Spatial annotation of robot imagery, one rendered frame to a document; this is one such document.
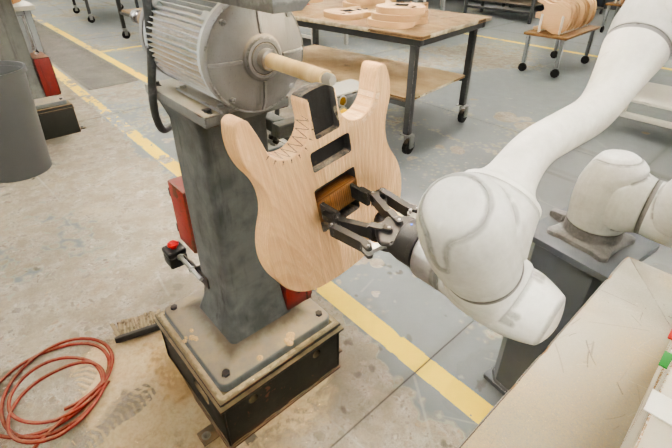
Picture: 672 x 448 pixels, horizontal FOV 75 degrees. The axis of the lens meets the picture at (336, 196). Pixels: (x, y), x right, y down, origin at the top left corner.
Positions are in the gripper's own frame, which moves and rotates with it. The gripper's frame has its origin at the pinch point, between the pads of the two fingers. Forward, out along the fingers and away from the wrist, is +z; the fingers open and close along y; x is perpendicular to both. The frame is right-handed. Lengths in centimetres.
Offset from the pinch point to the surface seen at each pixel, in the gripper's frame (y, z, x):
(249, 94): 3.3, 31.0, 12.7
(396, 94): 189, 160, -93
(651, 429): -10, -54, 7
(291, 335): -2, 37, -76
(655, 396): -7, -53, 6
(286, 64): 7.2, 19.8, 20.3
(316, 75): 7.0, 10.3, 20.1
